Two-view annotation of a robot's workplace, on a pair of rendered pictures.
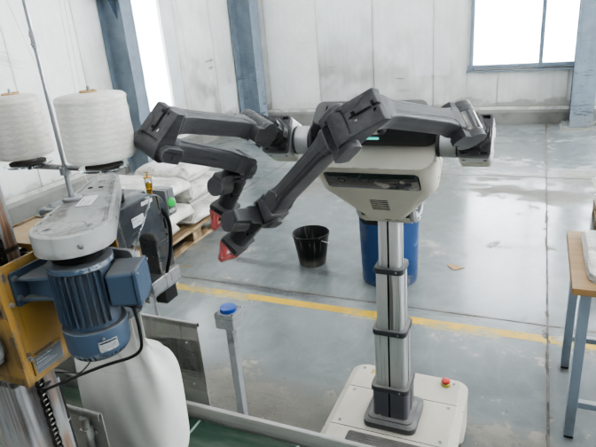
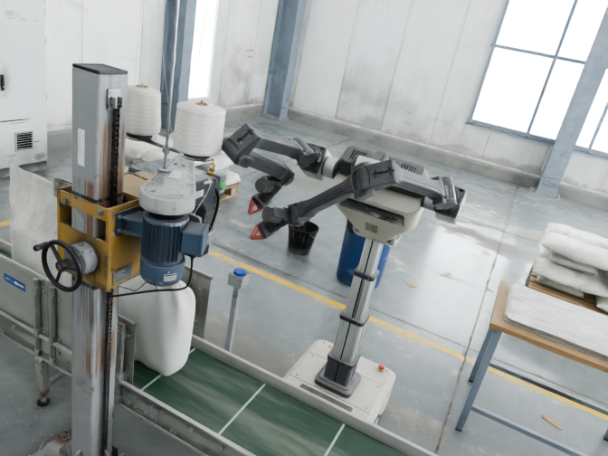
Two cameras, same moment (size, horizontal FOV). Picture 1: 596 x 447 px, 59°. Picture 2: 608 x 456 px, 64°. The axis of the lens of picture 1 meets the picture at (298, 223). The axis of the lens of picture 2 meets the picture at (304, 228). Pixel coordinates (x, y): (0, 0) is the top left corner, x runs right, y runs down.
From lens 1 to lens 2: 0.46 m
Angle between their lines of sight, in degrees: 3
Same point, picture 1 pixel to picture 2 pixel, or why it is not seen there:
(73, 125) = (187, 126)
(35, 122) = (155, 111)
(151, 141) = (234, 148)
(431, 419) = (364, 390)
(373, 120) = (387, 180)
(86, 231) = (180, 200)
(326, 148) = (351, 188)
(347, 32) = (375, 60)
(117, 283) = (189, 238)
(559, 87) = (536, 157)
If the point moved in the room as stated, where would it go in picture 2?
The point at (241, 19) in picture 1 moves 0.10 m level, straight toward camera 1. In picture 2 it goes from (287, 22) to (287, 22)
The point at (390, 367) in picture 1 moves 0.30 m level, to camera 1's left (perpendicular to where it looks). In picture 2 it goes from (345, 346) to (288, 336)
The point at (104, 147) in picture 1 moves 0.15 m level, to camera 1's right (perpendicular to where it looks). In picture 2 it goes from (204, 146) to (249, 154)
